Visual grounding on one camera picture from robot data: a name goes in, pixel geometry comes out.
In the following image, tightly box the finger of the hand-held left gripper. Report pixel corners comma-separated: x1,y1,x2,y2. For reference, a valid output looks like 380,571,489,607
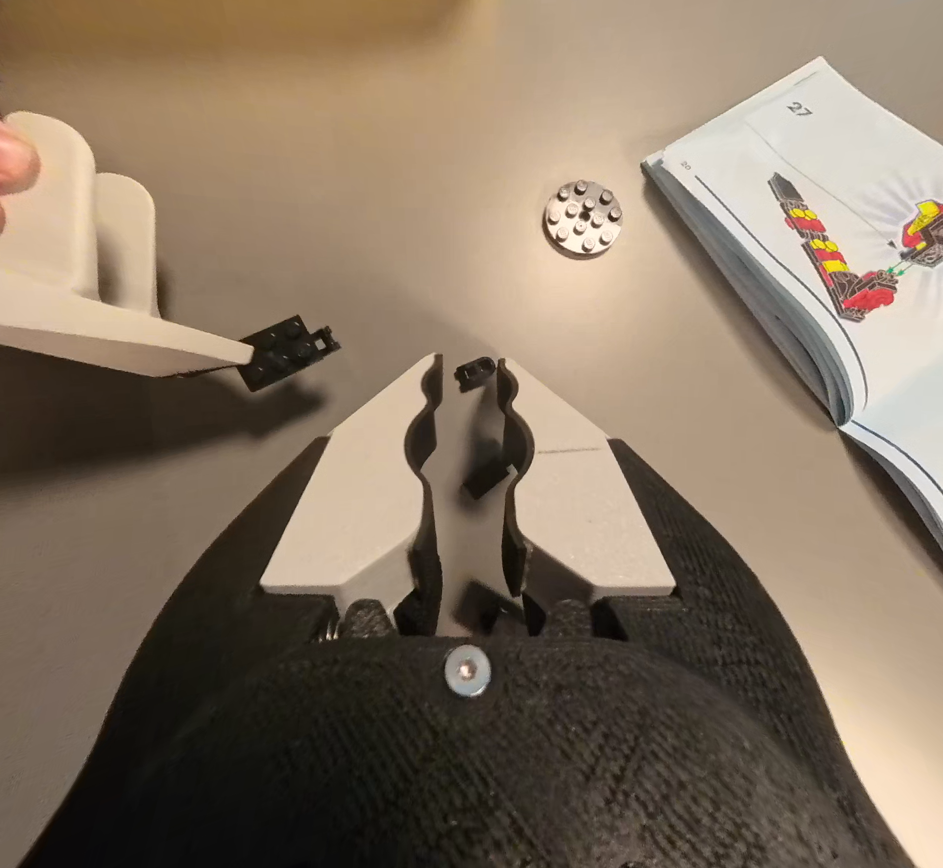
0,270,256,378

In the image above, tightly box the black lego plate with clip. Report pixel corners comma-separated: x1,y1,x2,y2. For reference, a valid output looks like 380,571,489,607
239,314,342,392

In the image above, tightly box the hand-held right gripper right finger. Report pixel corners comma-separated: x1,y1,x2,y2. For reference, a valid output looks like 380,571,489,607
497,356,679,626

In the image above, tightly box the person's left hand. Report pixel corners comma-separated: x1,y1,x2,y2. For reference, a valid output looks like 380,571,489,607
0,123,43,199

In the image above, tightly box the round grey studded plate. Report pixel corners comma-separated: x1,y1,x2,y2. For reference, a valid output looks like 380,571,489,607
543,178,626,259

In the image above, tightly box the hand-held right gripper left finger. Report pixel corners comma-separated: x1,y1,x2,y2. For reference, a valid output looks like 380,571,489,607
258,353,445,635

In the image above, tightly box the open lego instruction booklet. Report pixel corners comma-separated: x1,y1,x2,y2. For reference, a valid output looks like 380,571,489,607
639,56,943,552

